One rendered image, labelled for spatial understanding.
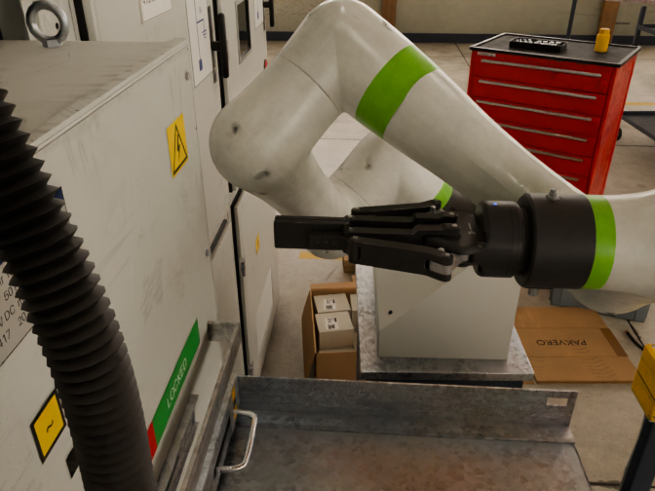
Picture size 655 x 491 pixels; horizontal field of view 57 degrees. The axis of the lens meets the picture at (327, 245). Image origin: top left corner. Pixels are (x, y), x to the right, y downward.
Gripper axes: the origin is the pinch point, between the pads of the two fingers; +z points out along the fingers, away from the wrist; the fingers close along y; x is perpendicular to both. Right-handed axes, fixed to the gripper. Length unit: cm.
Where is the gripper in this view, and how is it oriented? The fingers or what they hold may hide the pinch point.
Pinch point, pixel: (309, 232)
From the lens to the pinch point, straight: 59.6
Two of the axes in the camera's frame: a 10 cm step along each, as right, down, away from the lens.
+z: -10.0, -0.4, 0.6
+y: 0.7, -4.9, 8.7
